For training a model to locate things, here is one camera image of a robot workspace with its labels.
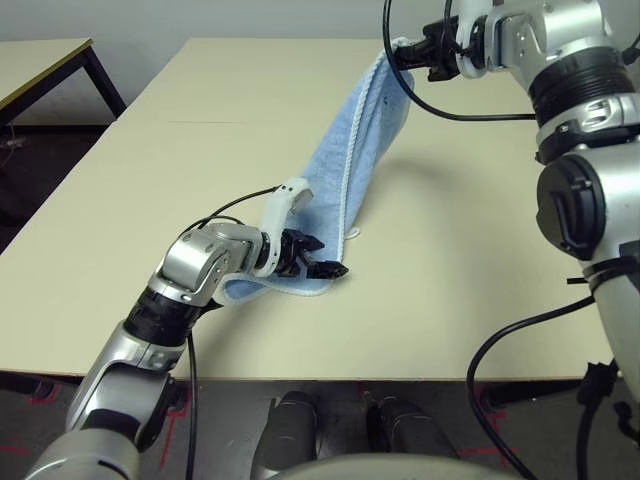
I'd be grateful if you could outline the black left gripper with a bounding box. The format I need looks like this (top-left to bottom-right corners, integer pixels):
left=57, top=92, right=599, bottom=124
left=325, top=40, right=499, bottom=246
left=277, top=227, right=351, bottom=281

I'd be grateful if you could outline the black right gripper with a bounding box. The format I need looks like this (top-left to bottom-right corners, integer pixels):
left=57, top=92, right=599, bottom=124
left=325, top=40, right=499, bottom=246
left=397, top=17, right=469, bottom=84

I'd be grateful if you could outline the light blue terry towel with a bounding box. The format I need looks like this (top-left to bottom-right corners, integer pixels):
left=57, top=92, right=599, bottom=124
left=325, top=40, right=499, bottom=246
left=222, top=37, right=416, bottom=307

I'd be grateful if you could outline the black left robot foot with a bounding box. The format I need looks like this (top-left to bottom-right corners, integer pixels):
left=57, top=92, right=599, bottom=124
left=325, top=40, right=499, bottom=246
left=253, top=389, right=319, bottom=480

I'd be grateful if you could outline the black robot foot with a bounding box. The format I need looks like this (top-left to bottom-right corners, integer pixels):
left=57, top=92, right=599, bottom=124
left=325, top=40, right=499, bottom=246
left=253, top=389, right=319, bottom=480
left=364, top=394, right=461, bottom=462

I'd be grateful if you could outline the black right robot foot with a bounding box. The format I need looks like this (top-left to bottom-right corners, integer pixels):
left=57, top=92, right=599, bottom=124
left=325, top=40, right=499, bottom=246
left=364, top=394, right=461, bottom=462

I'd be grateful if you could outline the grey robot torso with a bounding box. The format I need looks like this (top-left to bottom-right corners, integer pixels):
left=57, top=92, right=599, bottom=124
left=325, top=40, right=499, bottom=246
left=269, top=452, right=521, bottom=480

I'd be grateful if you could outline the black-framed side table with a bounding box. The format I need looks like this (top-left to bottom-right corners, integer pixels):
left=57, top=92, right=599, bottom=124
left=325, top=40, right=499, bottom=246
left=0, top=38, right=128, bottom=151

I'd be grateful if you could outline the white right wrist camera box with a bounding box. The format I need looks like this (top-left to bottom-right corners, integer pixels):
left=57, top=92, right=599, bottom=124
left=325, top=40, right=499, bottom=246
left=447, top=0, right=496, bottom=80

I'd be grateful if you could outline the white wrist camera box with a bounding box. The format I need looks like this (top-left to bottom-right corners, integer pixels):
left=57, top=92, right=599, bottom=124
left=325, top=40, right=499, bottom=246
left=258, top=177, right=316, bottom=277
left=447, top=0, right=496, bottom=80

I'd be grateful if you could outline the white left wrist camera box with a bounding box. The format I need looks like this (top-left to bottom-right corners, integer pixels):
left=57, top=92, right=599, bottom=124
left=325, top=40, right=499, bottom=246
left=258, top=177, right=316, bottom=277

